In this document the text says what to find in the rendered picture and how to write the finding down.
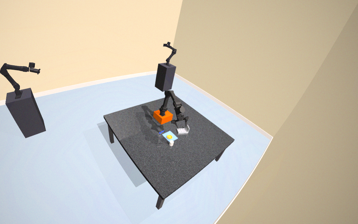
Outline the light blue flat mat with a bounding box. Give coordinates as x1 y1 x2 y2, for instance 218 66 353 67
162 131 178 142

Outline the white dish rack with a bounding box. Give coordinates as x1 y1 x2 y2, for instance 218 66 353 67
177 125 190 134

